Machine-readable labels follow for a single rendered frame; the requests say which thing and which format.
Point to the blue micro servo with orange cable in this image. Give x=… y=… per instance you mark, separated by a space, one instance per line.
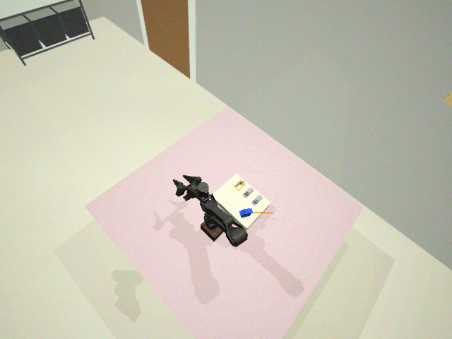
x=247 y=212

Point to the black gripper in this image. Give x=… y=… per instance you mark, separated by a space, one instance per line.
x=192 y=188

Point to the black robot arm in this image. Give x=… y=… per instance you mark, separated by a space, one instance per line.
x=215 y=217

